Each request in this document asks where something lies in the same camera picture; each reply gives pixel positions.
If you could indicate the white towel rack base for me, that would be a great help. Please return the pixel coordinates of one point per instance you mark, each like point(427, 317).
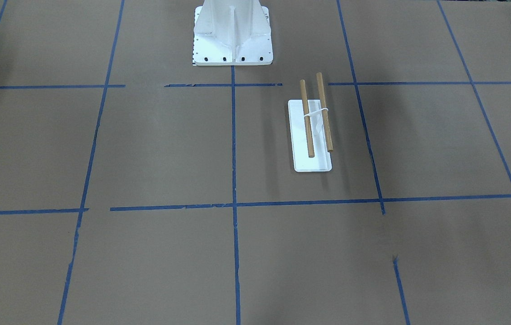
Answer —
point(302, 162)

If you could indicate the wooden rack rod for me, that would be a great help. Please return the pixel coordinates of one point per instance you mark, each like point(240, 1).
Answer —
point(307, 120)
point(325, 112)

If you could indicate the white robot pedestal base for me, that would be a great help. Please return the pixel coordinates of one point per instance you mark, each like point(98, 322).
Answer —
point(232, 32)

